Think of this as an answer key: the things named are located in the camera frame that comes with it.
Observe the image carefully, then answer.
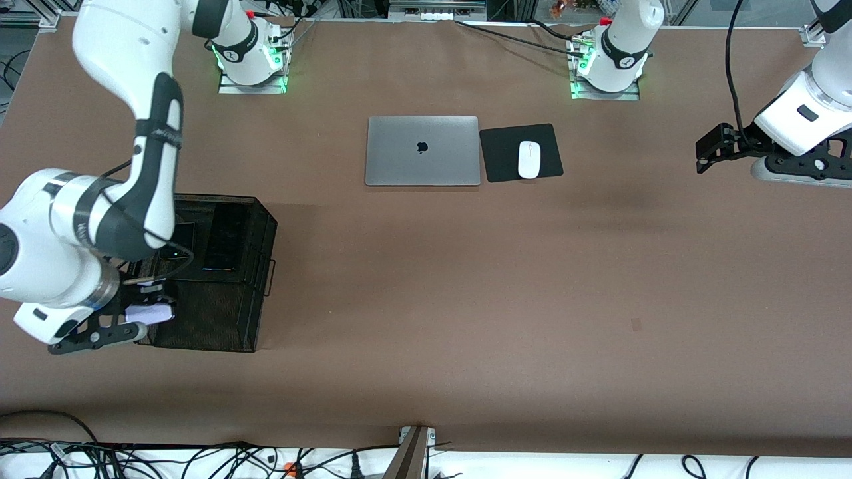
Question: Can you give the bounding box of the lavender flip phone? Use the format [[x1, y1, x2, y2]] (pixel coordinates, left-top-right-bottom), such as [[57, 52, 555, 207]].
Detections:
[[125, 302, 176, 327]]

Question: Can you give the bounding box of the small black flip phone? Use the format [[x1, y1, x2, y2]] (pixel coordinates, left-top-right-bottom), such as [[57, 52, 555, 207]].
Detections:
[[160, 222, 198, 265]]

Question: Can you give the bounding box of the long black smartphone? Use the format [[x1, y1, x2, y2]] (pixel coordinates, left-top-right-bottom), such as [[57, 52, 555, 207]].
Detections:
[[202, 212, 248, 273]]

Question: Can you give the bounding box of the black mesh two-tier tray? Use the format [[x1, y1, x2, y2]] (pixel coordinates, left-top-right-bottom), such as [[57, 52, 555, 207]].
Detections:
[[120, 194, 278, 353]]

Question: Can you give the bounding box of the white computer mouse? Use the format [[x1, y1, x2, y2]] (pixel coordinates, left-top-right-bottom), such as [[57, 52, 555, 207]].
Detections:
[[518, 140, 542, 180]]

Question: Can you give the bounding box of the black mouse pad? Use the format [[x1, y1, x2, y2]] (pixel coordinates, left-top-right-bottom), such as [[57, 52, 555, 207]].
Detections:
[[479, 123, 565, 184]]

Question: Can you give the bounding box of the silver closed laptop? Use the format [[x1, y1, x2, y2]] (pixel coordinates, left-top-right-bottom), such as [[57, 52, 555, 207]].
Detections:
[[365, 116, 481, 187]]

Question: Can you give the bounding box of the grey power strip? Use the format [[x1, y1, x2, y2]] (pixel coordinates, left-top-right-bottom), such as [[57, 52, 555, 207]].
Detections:
[[388, 0, 488, 22]]

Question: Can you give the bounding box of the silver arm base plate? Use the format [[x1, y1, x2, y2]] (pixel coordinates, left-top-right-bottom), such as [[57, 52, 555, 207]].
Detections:
[[218, 67, 289, 95], [570, 75, 642, 102]]

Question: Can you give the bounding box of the black table cable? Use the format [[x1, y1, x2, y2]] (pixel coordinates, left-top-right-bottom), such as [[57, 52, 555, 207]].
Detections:
[[455, 20, 578, 54], [529, 19, 584, 41]]

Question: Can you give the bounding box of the metal table edge bracket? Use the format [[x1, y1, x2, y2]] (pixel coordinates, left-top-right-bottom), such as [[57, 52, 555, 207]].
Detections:
[[383, 426, 437, 479]]

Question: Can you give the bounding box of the black base cable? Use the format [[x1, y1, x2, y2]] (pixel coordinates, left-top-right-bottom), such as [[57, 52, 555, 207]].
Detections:
[[266, 0, 321, 51]]

